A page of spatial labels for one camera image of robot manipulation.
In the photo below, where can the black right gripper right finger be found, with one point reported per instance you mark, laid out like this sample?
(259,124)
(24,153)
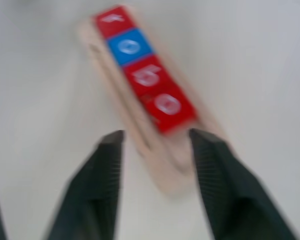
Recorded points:
(235,200)

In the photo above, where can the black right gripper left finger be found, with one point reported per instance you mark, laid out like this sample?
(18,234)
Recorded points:
(90,195)

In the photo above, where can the red letter o tile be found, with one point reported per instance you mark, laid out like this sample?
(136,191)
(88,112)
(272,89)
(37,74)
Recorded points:
(180,121)

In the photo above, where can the red letter b tile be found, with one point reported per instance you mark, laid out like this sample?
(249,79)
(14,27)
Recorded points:
(152,91)

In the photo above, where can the blue letter o tile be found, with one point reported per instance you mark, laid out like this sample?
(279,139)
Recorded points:
(141,40)

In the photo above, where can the red letter r tile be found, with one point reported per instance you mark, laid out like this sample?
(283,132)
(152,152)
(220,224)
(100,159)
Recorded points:
(115,28)

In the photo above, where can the wooden tile tray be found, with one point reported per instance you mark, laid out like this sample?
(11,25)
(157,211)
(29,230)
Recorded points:
(165,160)

